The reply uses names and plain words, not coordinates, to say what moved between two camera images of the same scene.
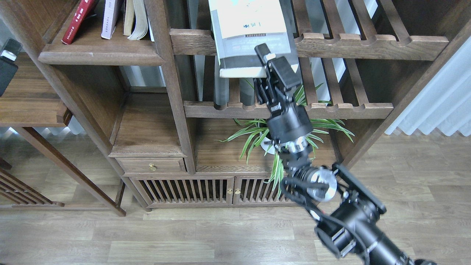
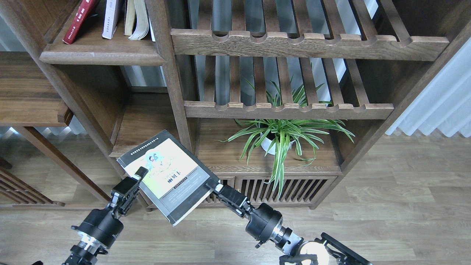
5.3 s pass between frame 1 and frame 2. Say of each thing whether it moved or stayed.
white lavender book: stayed
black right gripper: moved
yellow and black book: moved
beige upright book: stayed
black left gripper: moved
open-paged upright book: stayed
